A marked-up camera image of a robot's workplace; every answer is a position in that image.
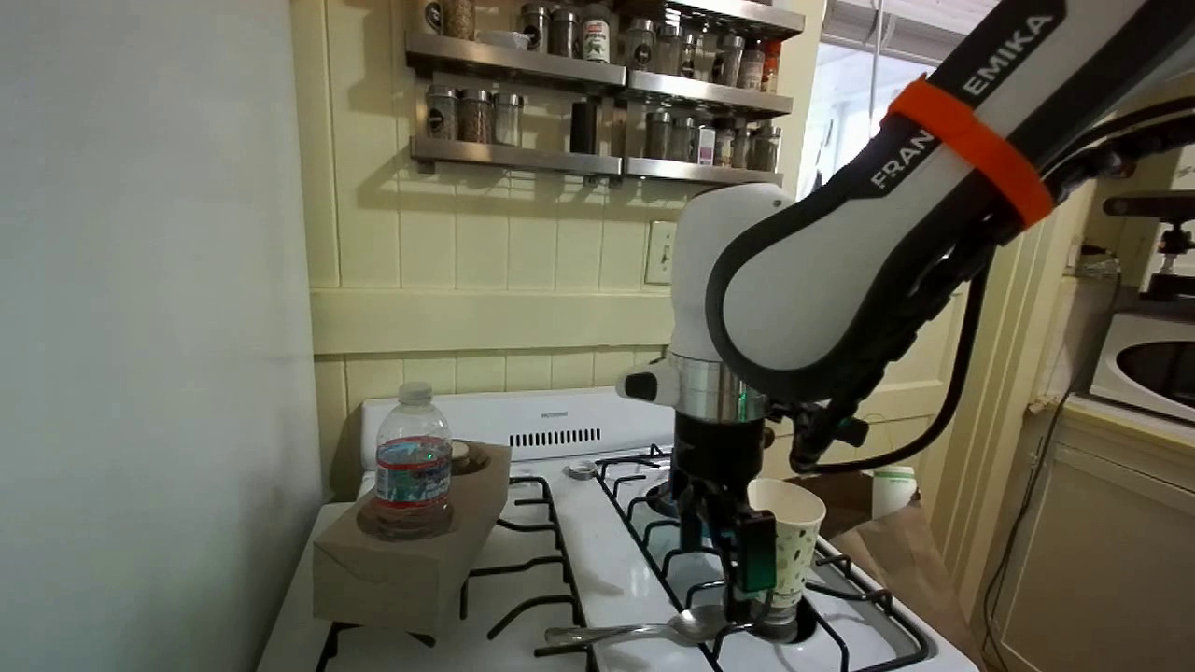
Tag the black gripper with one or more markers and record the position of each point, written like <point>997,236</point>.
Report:
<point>710,470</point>

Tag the silver metal spoon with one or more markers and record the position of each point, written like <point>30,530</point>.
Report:
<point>688,628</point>

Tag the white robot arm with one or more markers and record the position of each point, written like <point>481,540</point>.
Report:
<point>799,308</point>

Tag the dotted paper cup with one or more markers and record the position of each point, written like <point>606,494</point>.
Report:
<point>799,516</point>

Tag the white gas stove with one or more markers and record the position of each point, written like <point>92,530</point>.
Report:
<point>554,435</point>

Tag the right black stove grate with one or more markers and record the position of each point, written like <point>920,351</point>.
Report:
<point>840,620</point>

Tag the black stove grate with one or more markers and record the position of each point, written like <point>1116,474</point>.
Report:
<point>840,620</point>
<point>508,599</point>

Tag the small white container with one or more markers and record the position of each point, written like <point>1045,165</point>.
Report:
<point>890,492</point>

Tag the left black stove grate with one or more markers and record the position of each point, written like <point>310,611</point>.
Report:
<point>508,599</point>

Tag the clear plastic water bottle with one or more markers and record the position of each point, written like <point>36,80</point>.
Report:
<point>413,470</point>

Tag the brown cardboard box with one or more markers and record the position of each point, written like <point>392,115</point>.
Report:
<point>408,583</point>

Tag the metal spice rack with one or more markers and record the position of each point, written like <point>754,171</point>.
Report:
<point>668,91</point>

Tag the white microwave oven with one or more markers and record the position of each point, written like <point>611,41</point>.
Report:
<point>1146,362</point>

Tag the white light switch plate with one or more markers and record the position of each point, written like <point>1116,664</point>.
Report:
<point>659,253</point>

